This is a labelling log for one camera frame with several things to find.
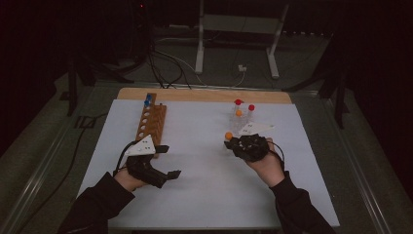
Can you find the person's right hand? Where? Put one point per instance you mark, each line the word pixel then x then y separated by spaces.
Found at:
pixel 268 170

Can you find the person's left hand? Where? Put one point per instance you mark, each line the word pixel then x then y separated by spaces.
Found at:
pixel 128 182

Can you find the white metal stand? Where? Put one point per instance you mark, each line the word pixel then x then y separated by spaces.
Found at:
pixel 199 48

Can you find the wooden test tube rack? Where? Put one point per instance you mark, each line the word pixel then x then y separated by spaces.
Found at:
pixel 156 123

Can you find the clear plastic tube rack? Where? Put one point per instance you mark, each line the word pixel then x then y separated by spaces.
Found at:
pixel 236 125

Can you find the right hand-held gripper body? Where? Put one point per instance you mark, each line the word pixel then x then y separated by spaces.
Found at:
pixel 251 148

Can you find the metal floor rail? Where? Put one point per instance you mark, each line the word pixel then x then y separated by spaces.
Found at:
pixel 35 182
pixel 357 175

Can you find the white plug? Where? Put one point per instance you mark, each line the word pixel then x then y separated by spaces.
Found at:
pixel 242 68

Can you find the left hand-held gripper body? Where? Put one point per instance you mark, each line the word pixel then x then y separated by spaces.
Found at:
pixel 142 148

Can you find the red-capped clear tube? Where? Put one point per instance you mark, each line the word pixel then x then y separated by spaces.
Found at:
pixel 251 107
pixel 238 102

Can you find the white table mat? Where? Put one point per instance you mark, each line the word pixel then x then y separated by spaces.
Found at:
pixel 201 182

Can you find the wooden table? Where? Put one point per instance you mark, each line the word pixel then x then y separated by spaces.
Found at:
pixel 201 95

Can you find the black floor stand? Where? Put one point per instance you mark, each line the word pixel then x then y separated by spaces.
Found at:
pixel 340 104
pixel 72 91

